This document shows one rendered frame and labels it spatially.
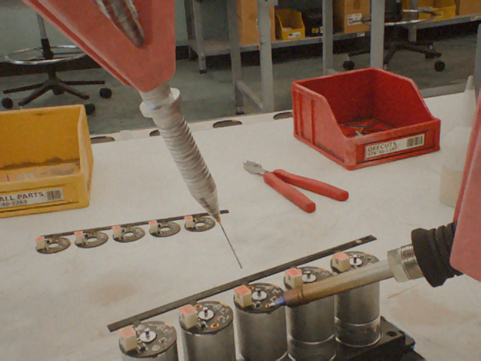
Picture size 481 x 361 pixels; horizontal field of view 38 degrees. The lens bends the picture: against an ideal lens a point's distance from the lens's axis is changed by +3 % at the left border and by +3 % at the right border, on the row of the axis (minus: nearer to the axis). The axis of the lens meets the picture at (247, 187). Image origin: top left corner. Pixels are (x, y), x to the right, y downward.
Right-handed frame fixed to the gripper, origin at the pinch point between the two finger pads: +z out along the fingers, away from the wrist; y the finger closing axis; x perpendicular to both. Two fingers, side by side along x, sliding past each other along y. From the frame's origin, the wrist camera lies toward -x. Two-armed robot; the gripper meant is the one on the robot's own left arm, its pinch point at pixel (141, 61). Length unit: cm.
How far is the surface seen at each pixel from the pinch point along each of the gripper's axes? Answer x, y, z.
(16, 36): -81, 431, 103
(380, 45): -158, 182, 114
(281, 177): -15.2, 23.4, 24.4
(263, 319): 0.2, -0.4, 13.4
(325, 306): -2.8, -0.7, 15.0
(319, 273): -3.8, 0.6, 14.3
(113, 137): -10, 49, 24
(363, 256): -6.4, 0.4, 15.2
